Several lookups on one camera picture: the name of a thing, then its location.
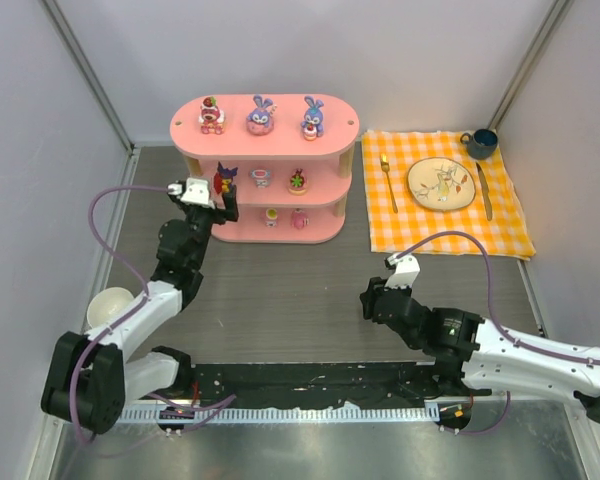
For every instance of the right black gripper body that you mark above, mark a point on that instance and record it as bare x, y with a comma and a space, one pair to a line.
375, 301

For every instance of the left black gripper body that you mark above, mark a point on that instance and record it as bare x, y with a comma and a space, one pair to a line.
219, 214

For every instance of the red yellow bird toy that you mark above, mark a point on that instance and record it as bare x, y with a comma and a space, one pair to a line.
223, 178

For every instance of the pink bear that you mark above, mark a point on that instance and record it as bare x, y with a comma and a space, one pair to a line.
211, 117
298, 183

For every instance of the pink pig toy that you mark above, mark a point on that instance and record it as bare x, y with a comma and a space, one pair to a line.
299, 219

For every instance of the purple bunny with cake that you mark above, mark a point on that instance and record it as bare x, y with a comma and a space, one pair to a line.
312, 123

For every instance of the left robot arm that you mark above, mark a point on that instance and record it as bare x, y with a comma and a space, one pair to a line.
91, 377

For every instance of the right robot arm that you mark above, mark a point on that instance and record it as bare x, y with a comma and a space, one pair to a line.
480, 355

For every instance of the white pink toy middle shelf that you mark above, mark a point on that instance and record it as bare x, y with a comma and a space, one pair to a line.
261, 177

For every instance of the pink three-tier wooden shelf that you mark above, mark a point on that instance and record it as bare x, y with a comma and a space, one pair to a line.
326, 161

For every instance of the pink toy with yellow hat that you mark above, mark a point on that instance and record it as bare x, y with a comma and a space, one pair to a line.
271, 217

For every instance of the white ceramic bowl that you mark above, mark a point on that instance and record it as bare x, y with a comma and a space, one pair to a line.
107, 305

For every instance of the cream decorated ceramic plate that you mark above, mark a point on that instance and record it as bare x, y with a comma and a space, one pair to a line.
440, 184

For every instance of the yellow white checkered cloth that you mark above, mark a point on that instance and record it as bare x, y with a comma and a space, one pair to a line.
505, 235

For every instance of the gold fork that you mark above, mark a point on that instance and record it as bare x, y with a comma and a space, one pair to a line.
385, 167

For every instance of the gold knife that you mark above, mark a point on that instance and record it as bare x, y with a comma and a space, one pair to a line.
485, 193

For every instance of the dark blue ceramic mug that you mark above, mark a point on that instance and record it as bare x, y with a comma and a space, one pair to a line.
480, 144

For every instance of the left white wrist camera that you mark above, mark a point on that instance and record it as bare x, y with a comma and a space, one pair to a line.
192, 191

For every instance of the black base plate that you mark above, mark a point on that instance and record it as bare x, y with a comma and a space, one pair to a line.
318, 386

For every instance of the white slotted cable duct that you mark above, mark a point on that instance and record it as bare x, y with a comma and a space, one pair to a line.
155, 412

